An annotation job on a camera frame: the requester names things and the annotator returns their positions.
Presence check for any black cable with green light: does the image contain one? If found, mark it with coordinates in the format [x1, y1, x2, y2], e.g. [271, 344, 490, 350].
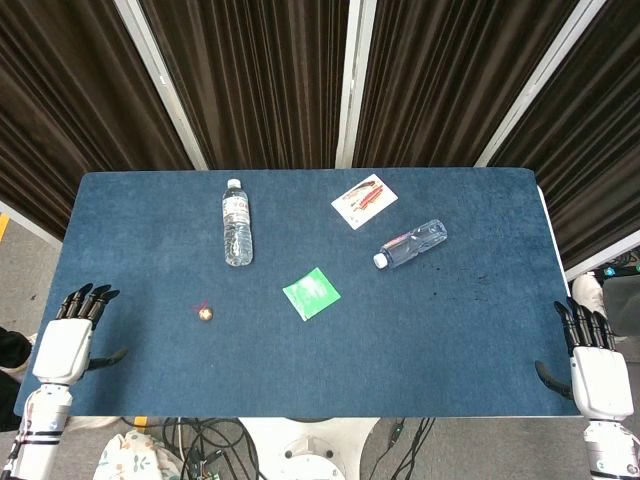
[367, 417, 437, 480]

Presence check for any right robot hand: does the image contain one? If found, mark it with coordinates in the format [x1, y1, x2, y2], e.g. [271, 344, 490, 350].
[534, 297, 635, 422]

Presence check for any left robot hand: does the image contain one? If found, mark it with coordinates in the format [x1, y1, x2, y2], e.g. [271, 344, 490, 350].
[31, 282, 129, 387]

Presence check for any lying clear water bottle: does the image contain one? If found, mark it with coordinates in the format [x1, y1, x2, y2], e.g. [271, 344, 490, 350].
[372, 218, 449, 270]

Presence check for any upright clear water bottle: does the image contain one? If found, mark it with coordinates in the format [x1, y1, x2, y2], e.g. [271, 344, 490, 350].
[221, 178, 255, 268]

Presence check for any white partition frame post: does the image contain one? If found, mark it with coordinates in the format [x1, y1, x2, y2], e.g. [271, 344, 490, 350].
[112, 0, 209, 171]
[474, 0, 614, 168]
[334, 0, 378, 169]

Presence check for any blue table mat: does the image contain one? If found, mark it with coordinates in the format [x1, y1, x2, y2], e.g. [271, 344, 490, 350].
[13, 167, 586, 419]

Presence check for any black cable bundle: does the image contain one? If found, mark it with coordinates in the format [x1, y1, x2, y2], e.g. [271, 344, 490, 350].
[119, 417, 266, 480]

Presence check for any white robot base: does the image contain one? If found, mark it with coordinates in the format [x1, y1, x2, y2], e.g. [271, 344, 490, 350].
[238, 417, 382, 480]

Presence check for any white sneaker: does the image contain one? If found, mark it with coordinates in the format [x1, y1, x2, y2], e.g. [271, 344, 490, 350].
[571, 272, 609, 321]

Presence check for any floral patterned cloth bag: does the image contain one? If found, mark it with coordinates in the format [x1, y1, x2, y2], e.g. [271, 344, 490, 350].
[92, 430, 184, 480]

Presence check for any black clothed person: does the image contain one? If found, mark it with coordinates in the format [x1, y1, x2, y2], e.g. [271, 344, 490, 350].
[0, 325, 34, 432]

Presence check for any dark brown curtain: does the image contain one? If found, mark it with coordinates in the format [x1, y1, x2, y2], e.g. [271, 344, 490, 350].
[0, 0, 640, 271]

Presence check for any green sachet packet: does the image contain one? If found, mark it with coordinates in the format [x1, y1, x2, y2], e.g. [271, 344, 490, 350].
[281, 266, 342, 322]

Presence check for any white snack packet red print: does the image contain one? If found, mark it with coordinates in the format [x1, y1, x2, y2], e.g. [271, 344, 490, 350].
[330, 173, 399, 231]

